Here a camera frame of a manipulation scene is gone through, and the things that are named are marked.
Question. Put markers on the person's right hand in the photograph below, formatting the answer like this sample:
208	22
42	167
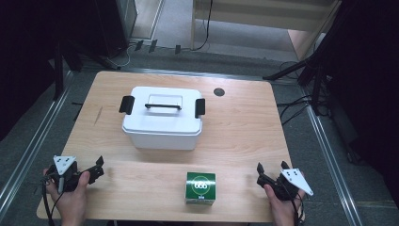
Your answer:
285	213

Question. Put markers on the light wooden shelf unit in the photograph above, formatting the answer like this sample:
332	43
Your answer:
266	12

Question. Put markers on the black tape strip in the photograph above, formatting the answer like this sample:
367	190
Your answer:
153	45
139	45
178	49

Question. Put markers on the dark cabinet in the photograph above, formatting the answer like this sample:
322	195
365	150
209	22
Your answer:
116	25

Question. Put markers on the person's left hand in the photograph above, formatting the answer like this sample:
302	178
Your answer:
72	204

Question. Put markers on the green cardboard box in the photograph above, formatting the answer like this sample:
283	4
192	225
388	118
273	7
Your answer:
200	186

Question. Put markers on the white plastic storage box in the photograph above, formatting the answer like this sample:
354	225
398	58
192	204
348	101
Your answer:
163	142

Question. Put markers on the dark round table grommet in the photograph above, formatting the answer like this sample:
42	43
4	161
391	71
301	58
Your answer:
219	92

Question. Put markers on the black tripod stand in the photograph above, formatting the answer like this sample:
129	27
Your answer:
313	67

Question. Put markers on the black metal stand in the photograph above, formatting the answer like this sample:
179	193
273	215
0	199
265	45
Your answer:
58	75

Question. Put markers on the white lid with black latches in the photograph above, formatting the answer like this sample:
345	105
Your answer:
163	121

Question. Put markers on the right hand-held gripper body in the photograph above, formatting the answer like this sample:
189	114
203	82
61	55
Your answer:
295	180

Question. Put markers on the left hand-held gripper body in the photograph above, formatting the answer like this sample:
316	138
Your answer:
64	163

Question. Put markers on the metal floor rail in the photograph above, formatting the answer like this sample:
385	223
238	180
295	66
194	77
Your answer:
31	150
332	163

